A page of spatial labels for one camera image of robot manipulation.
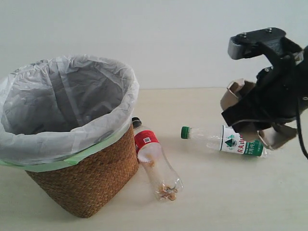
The red label plastic bottle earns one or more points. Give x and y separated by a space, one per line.
165 181

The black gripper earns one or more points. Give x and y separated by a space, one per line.
279 96

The white plastic bin liner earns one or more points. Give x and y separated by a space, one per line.
55 113

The grey cardboard pulp tray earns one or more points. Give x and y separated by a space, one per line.
272 138

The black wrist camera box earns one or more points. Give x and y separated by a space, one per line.
255 43

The woven wicker waste basket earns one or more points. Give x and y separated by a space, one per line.
83 189

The green label water bottle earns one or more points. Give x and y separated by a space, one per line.
224 139

